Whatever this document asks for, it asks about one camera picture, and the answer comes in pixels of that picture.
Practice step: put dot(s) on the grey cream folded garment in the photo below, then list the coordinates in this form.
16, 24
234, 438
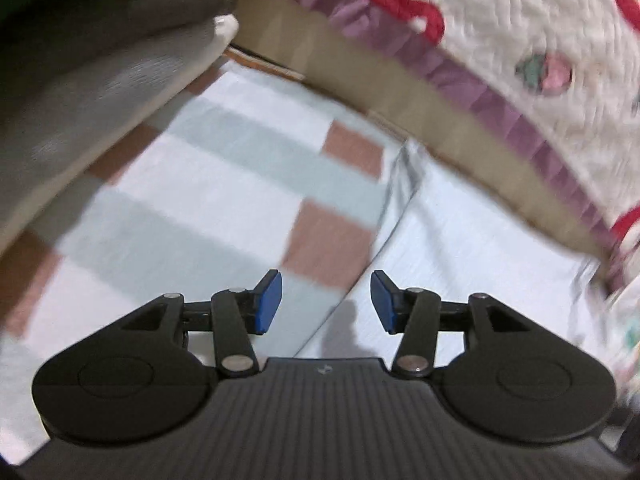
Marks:
61, 130

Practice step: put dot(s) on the checkered cartoon floor rug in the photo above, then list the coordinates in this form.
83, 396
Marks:
239, 174

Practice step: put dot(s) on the beige bed frame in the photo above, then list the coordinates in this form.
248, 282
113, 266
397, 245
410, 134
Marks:
353, 52

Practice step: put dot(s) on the white quilted bear bedspread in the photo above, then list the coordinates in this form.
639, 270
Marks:
571, 69

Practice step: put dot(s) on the dark grey folded sweater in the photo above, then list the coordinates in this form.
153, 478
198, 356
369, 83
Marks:
49, 38

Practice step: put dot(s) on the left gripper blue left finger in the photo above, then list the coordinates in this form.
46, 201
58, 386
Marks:
237, 314

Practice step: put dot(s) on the light grey abc t-shirt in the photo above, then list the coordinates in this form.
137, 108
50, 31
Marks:
441, 233

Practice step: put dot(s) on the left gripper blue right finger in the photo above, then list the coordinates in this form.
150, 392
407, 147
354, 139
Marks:
413, 313

